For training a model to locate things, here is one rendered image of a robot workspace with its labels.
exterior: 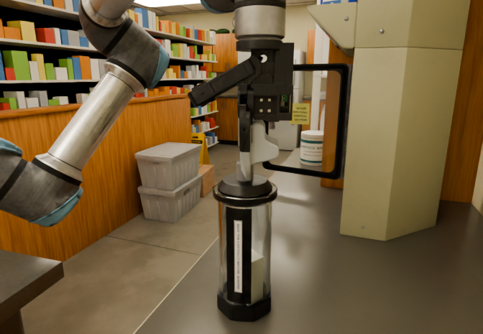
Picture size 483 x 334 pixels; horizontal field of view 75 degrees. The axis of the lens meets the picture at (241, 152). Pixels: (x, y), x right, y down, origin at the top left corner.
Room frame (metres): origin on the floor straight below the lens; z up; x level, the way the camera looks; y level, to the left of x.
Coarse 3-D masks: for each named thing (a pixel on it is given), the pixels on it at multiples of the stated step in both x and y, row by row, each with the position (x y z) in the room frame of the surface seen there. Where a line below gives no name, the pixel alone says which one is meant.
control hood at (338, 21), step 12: (312, 12) 0.80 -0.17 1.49; (324, 12) 0.79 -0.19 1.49; (336, 12) 0.78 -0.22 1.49; (348, 12) 0.77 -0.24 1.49; (324, 24) 0.79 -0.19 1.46; (336, 24) 0.78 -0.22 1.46; (348, 24) 0.77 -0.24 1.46; (336, 36) 0.78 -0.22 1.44; (348, 36) 0.77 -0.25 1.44; (348, 48) 0.78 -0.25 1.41
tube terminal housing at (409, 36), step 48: (384, 0) 0.75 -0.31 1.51; (432, 0) 0.76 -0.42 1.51; (384, 48) 0.75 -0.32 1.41; (432, 48) 0.77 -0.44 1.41; (384, 96) 0.74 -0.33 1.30; (432, 96) 0.78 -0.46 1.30; (384, 144) 0.74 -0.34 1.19; (432, 144) 0.79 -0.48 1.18; (384, 192) 0.74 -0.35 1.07; (432, 192) 0.80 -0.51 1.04; (384, 240) 0.73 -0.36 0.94
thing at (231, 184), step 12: (240, 168) 0.49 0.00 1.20; (252, 168) 0.50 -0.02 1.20; (228, 180) 0.50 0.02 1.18; (240, 180) 0.49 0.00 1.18; (252, 180) 0.50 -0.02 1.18; (264, 180) 0.49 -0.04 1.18; (228, 192) 0.47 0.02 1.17; (240, 192) 0.46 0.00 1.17; (252, 192) 0.46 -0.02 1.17; (264, 192) 0.47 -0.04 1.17
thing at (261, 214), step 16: (272, 192) 0.48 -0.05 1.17; (224, 208) 0.47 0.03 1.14; (240, 208) 0.46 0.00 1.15; (256, 208) 0.46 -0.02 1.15; (224, 224) 0.47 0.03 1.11; (256, 224) 0.46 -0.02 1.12; (224, 240) 0.47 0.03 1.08; (256, 240) 0.46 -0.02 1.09; (224, 256) 0.48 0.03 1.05; (256, 256) 0.46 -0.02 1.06; (224, 272) 0.48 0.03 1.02; (256, 272) 0.46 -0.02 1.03; (224, 288) 0.48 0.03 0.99; (256, 288) 0.46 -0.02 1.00; (240, 304) 0.46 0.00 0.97; (256, 304) 0.46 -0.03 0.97
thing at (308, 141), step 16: (304, 80) 1.14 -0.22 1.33; (320, 80) 1.11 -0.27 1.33; (336, 80) 1.08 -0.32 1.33; (304, 96) 1.14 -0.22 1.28; (320, 96) 1.11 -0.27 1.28; (336, 96) 1.08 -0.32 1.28; (304, 112) 1.13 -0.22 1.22; (320, 112) 1.11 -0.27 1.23; (336, 112) 1.08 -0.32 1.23; (288, 128) 1.16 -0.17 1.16; (304, 128) 1.13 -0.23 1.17; (320, 128) 1.10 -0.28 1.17; (336, 128) 1.08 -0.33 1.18; (288, 144) 1.16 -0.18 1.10; (304, 144) 1.13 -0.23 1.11; (320, 144) 1.10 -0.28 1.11; (272, 160) 1.19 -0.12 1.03; (288, 160) 1.16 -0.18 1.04; (304, 160) 1.13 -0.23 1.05; (320, 160) 1.10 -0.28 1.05
